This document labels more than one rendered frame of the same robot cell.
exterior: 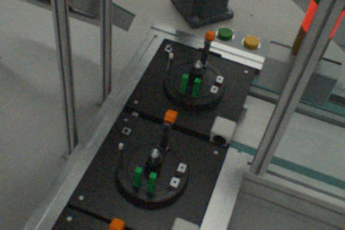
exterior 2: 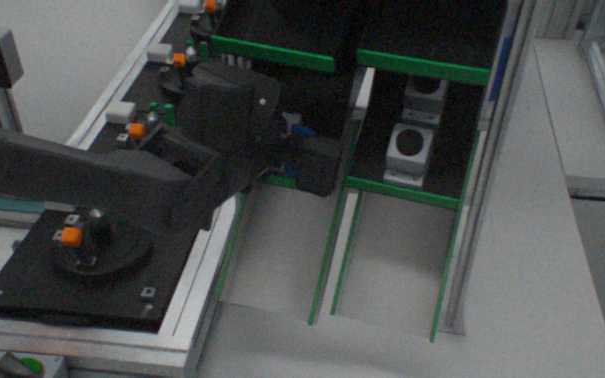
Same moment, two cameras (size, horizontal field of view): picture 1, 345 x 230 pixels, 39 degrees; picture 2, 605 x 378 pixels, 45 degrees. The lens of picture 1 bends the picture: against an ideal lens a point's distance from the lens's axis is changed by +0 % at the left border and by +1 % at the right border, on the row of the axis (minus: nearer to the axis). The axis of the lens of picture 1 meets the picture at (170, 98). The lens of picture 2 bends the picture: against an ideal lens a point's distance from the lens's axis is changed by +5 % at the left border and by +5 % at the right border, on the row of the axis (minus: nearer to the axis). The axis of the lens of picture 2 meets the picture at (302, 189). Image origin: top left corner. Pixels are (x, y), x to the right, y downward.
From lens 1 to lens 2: 1.55 m
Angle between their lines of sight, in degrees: 93
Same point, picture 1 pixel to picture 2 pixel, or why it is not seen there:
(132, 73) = (204, 264)
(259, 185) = not seen: hidden behind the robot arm
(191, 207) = (112, 134)
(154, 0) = not seen: outside the picture
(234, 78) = (27, 275)
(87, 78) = (287, 326)
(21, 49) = (419, 354)
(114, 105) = (220, 218)
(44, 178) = not seen: hidden behind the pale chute
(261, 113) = not seen: outside the picture
